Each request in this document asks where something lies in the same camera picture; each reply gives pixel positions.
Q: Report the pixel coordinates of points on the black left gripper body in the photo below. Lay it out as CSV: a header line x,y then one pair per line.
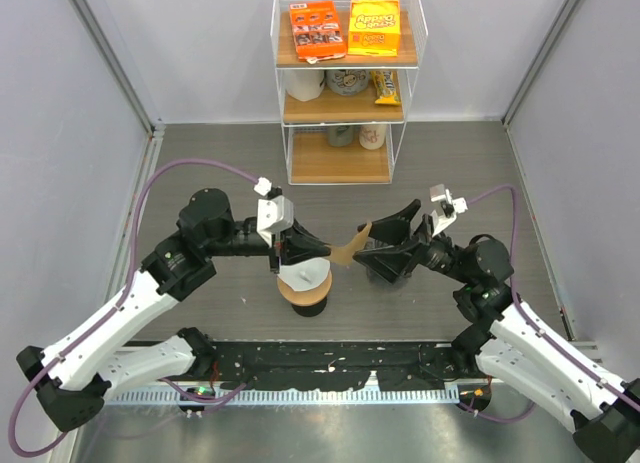
x,y
276,248

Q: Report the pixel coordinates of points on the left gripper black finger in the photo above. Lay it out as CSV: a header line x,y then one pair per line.
x,y
293,254
301,237

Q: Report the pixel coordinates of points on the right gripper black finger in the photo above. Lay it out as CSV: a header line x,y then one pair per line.
x,y
391,262
395,228

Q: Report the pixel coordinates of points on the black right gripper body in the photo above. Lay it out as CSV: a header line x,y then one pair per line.
x,y
430,245

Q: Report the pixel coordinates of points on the white paper coffee filter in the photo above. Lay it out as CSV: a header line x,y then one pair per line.
x,y
305,276

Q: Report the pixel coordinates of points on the brown paper coffee filter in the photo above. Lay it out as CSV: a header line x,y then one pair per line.
x,y
344,255

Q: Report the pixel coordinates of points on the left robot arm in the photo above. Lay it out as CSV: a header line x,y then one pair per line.
x,y
76,376

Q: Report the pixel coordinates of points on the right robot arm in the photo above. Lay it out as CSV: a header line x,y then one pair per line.
x,y
506,338

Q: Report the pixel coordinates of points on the smoky glass coffee server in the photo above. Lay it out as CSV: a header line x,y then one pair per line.
x,y
379,282

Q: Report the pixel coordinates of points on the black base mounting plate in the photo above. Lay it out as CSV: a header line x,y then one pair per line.
x,y
334,366

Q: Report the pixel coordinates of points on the yellow candy bag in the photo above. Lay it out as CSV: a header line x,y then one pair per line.
x,y
387,87

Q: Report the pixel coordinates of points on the white paper roll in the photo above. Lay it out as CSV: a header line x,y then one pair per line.
x,y
304,85

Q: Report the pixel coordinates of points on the grey printed tin can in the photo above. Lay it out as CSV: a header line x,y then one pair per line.
x,y
347,82

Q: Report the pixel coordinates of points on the yellow snack bag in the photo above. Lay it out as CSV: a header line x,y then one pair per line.
x,y
374,28

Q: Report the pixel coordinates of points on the orange snack box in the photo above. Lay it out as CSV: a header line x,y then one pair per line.
x,y
317,31

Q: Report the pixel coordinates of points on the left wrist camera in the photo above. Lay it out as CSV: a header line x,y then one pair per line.
x,y
275,212

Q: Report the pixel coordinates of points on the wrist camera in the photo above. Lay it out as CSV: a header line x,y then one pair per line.
x,y
446,208
275,212

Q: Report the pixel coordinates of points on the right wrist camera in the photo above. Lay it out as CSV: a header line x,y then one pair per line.
x,y
446,208

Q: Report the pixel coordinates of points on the white slotted cable duct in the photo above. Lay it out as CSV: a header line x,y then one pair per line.
x,y
158,395

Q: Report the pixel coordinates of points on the white wire shelf rack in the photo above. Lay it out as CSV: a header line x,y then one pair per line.
x,y
343,120

